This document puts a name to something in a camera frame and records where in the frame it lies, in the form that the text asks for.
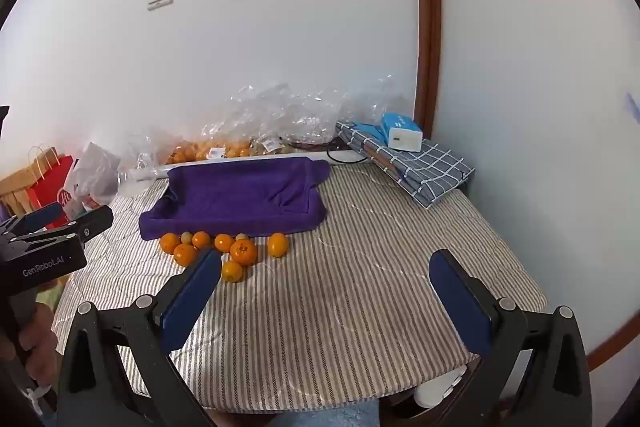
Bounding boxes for white plastic bag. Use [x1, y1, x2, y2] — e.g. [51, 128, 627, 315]
[65, 141, 123, 208]

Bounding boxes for person's left hand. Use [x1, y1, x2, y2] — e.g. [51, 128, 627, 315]
[0, 304, 59, 388]

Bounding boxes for striped bed sheet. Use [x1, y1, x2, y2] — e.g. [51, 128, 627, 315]
[50, 159, 546, 413]

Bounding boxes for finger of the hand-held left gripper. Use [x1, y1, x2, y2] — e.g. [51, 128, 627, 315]
[0, 202, 66, 238]
[10, 205, 115, 253]

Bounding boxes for brown wooden door frame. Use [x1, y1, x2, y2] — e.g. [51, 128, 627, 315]
[411, 0, 443, 140]

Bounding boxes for blue plaid folded cloth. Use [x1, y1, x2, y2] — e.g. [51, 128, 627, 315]
[334, 121, 476, 209]

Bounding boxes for crumpled clear plastic bags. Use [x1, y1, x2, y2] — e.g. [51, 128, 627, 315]
[125, 74, 416, 158]

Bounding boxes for red paper bag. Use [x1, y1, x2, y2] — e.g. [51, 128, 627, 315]
[25, 146, 76, 228]

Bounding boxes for clear bag of oranges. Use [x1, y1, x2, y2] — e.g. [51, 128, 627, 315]
[165, 139, 256, 165]

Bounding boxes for clear bag of brownish fruit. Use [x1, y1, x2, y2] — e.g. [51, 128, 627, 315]
[250, 138, 296, 156]

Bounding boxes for blue and white box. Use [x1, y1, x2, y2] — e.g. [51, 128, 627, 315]
[380, 112, 423, 152]

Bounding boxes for white plastic container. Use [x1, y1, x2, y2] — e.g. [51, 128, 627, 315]
[414, 367, 468, 408]

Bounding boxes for brown wooden baseboard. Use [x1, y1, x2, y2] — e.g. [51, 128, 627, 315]
[585, 302, 638, 373]

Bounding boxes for blue flat packet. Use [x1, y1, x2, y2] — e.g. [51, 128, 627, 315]
[350, 123, 388, 145]

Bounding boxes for person's blue jeans leg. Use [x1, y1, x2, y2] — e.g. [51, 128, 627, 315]
[200, 399, 381, 427]

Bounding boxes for black cable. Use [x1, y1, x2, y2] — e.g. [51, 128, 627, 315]
[285, 134, 371, 164]

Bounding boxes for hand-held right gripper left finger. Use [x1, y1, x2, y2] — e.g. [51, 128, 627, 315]
[57, 248, 223, 427]

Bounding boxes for brown paper bag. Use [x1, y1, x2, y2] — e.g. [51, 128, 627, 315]
[0, 167, 38, 218]

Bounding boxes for large orange tangerine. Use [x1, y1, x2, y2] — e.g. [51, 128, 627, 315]
[229, 239, 258, 267]

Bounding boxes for purple towel lined tray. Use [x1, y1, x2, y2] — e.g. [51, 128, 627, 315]
[139, 158, 332, 242]

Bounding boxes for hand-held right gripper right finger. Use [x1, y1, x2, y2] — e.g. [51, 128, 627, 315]
[428, 248, 593, 427]

